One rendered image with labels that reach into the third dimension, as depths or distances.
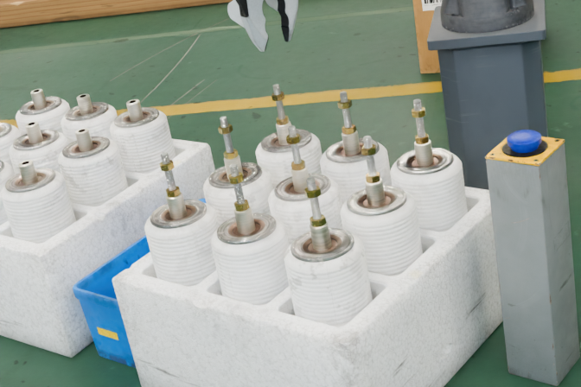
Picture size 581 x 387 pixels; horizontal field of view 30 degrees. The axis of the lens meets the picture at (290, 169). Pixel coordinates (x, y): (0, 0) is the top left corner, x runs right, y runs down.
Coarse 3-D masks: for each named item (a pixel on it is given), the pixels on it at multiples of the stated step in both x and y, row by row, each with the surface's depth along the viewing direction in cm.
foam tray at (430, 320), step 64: (448, 256) 137; (128, 320) 147; (192, 320) 138; (256, 320) 130; (384, 320) 127; (448, 320) 139; (192, 384) 144; (256, 384) 135; (320, 384) 127; (384, 384) 129
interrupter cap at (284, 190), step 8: (312, 176) 146; (320, 176) 145; (280, 184) 145; (288, 184) 145; (320, 184) 143; (328, 184) 142; (280, 192) 143; (288, 192) 143; (296, 192) 143; (288, 200) 141; (296, 200) 140
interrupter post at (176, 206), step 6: (168, 198) 141; (174, 198) 140; (180, 198) 141; (168, 204) 141; (174, 204) 141; (180, 204) 141; (174, 210) 141; (180, 210) 141; (186, 210) 142; (174, 216) 142; (180, 216) 142
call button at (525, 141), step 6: (516, 132) 129; (522, 132) 128; (528, 132) 128; (534, 132) 128; (510, 138) 128; (516, 138) 127; (522, 138) 127; (528, 138) 127; (534, 138) 126; (540, 138) 127; (510, 144) 127; (516, 144) 126; (522, 144) 126; (528, 144) 126; (534, 144) 126; (516, 150) 127; (522, 150) 127; (528, 150) 127
